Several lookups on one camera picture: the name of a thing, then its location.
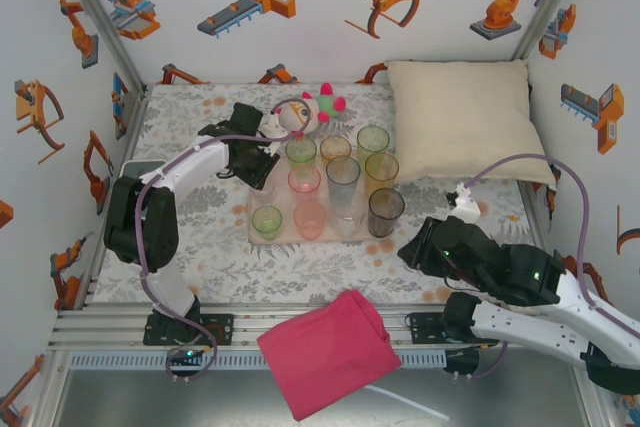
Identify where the aluminium table edge rail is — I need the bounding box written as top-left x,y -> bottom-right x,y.
47,304 -> 594,353

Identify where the beige pink tray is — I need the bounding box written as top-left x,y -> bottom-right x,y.
248,151 -> 396,244

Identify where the tall dark grey glass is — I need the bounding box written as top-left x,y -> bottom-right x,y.
368,188 -> 407,239

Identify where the aluminium frame post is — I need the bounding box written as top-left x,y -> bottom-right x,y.
49,0 -> 150,98
513,0 -> 596,62

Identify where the short amber plastic glass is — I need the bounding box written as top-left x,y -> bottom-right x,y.
318,135 -> 352,163

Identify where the tall clear plastic glass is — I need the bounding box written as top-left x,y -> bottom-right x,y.
331,188 -> 369,239

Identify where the tall blue plastic glass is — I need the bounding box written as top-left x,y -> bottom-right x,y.
325,155 -> 362,198

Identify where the cream pillow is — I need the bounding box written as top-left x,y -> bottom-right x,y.
384,59 -> 559,192

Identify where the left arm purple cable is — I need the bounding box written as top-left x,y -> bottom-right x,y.
137,99 -> 311,383

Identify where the small circuit board green light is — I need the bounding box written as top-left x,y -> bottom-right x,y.
167,346 -> 206,364

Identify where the short pink plastic glass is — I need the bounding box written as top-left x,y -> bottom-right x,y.
287,163 -> 322,194

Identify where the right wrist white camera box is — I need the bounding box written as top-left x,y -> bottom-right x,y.
446,184 -> 482,224

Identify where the short green plastic glass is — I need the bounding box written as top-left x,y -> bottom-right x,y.
284,136 -> 319,166
250,204 -> 284,242

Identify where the tall green plastic glass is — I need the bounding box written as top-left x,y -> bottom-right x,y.
356,125 -> 392,168

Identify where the grey white tissue box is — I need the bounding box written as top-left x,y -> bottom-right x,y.
119,159 -> 169,183

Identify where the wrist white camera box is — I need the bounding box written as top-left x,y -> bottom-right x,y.
257,114 -> 291,153
446,184 -> 482,224

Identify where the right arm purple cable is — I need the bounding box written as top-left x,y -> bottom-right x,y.
444,152 -> 640,382

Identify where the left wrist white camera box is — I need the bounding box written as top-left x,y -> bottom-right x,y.
257,114 -> 291,153

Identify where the magenta folded cloth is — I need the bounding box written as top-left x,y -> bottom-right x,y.
256,289 -> 404,422

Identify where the floral table cloth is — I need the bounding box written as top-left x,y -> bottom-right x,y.
94,82 -> 551,306

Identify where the white slotted cable duct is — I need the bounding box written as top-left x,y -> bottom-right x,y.
67,350 -> 447,372

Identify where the tall amber plastic glass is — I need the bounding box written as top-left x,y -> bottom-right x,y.
364,151 -> 401,197

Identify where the white pink plush toy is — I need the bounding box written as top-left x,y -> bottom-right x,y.
277,81 -> 348,141

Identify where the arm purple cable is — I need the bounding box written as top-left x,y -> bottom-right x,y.
444,152 -> 640,382
137,99 -> 311,383

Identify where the short salmon plastic glass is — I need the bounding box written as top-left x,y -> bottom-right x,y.
292,199 -> 328,241

